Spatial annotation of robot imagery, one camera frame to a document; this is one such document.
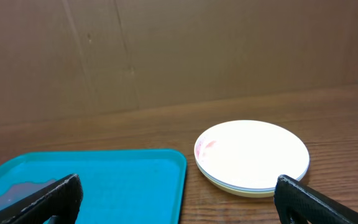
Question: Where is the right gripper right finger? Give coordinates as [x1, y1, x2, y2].
[273, 175, 358, 224]

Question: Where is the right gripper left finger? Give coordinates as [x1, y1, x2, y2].
[0, 174, 83, 224]

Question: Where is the green rimmed plate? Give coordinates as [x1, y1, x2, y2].
[200, 169, 274, 198]

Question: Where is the light blue rimmed plate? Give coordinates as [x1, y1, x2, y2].
[195, 161, 310, 192]

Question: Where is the white plate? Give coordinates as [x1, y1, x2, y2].
[194, 120, 310, 189]

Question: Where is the blue plastic tray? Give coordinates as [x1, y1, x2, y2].
[0, 149, 187, 224]

